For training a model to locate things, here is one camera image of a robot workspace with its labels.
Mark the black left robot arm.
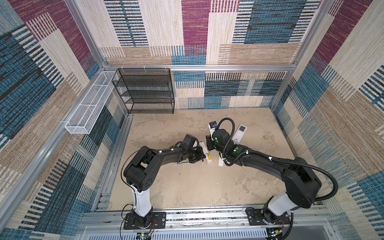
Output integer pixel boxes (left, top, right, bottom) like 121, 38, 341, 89
122, 135, 205, 218

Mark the white battery cover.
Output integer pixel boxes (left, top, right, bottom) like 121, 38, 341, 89
218, 153, 224, 167

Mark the black wire mesh shelf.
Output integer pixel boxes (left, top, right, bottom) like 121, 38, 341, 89
112, 68, 175, 114

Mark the white remote with grey screen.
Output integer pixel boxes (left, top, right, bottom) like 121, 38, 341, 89
232, 125, 247, 144

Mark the aluminium front rail frame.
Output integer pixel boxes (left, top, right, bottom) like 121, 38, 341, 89
75, 205, 342, 240

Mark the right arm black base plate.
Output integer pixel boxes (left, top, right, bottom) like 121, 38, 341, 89
245, 208, 291, 226

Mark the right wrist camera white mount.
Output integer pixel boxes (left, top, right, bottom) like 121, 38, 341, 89
208, 121, 217, 141

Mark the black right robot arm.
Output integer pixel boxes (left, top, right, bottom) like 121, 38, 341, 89
206, 129, 322, 225

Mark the white wire mesh basket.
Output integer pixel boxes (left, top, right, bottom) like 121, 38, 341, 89
65, 71, 115, 135

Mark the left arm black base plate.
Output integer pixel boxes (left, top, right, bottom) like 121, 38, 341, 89
123, 211, 167, 230

